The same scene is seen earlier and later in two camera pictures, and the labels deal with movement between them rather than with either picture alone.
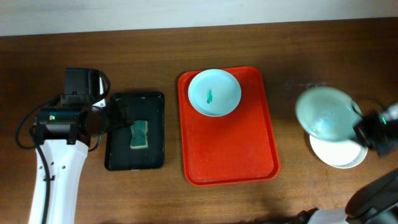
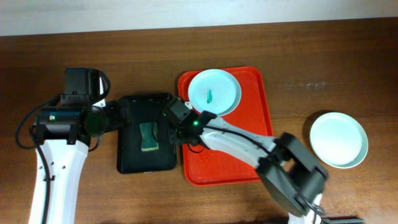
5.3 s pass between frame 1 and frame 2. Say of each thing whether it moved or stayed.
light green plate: moved
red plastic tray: stayed
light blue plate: stayed
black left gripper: stayed
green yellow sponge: moved
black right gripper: moved
